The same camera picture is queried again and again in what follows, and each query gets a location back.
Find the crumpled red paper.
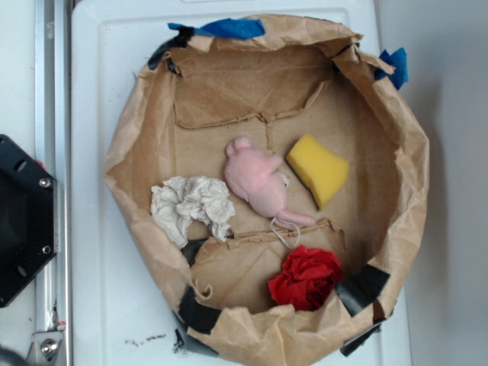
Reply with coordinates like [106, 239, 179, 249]
[268, 245, 344, 311]

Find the pink plush mouse toy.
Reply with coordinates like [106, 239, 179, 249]
[224, 136, 316, 249]

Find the aluminium rail frame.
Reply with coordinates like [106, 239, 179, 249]
[27, 1, 75, 365]

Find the yellow sponge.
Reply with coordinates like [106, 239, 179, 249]
[286, 134, 350, 210]

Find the white plastic tray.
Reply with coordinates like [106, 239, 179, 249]
[70, 0, 413, 366]

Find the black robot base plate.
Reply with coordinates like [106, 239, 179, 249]
[1, 134, 56, 308]

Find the crumpled white paper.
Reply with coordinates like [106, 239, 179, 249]
[150, 176, 236, 249]

